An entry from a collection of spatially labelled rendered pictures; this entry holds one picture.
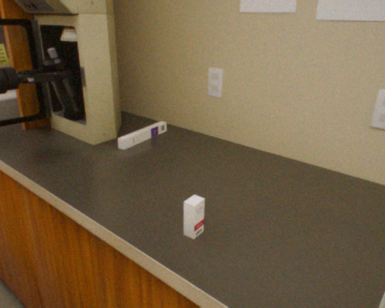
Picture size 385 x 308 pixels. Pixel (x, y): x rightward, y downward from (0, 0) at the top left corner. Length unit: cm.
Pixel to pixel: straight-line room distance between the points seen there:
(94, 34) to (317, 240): 97
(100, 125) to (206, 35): 55
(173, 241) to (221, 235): 11
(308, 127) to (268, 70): 24
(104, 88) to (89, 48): 15
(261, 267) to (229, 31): 90
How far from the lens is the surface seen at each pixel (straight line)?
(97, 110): 132
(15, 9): 156
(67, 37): 137
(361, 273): 77
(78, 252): 110
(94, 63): 129
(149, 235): 79
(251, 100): 130
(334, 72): 116
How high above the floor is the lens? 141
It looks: 23 degrees down
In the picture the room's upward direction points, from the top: 1 degrees clockwise
